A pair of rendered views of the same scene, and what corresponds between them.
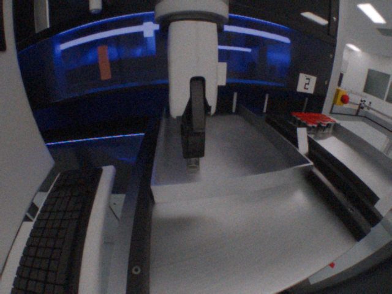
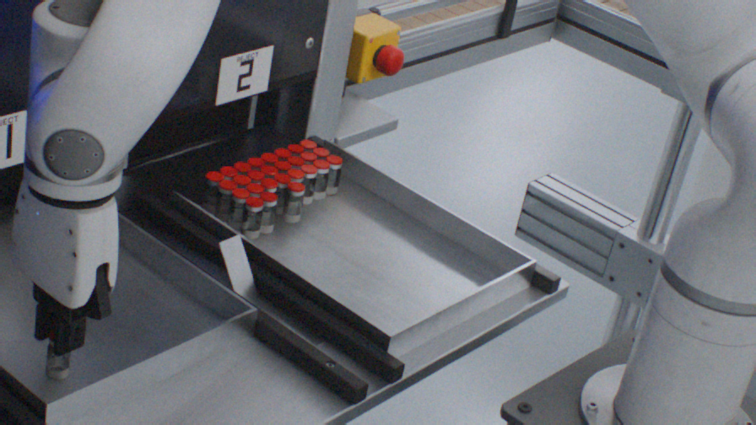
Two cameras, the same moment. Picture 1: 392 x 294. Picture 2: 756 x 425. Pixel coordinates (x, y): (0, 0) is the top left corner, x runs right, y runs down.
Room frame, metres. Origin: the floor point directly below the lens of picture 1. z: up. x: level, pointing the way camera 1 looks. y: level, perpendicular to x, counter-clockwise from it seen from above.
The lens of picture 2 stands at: (-0.69, 0.54, 1.69)
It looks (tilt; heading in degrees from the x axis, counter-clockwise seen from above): 29 degrees down; 314
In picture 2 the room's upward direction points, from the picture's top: 11 degrees clockwise
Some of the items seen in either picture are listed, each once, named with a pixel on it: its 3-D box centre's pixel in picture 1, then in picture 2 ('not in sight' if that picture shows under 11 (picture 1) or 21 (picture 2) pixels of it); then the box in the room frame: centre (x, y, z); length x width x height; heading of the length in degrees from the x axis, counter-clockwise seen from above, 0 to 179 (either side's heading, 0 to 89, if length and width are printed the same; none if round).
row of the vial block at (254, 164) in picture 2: (309, 120); (261, 175); (0.40, -0.38, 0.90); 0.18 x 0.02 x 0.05; 98
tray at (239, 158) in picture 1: (217, 131); (49, 284); (0.31, -0.05, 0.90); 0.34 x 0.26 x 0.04; 8
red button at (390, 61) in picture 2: (344, 98); (386, 59); (0.46, -0.62, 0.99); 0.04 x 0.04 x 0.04; 8
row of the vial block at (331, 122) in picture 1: (318, 125); (286, 191); (0.35, -0.39, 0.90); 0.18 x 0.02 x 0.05; 98
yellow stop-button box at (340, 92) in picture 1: (336, 95); (362, 45); (0.51, -0.62, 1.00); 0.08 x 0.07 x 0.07; 8
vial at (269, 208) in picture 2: (312, 129); (266, 212); (0.32, -0.34, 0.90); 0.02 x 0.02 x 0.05
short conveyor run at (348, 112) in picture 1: (338, 105); (408, 21); (0.69, -0.88, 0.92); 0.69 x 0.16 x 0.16; 98
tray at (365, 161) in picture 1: (343, 146); (352, 239); (0.24, -0.40, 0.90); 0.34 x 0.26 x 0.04; 8
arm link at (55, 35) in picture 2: not in sight; (79, 85); (0.19, 0.01, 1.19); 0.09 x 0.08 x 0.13; 148
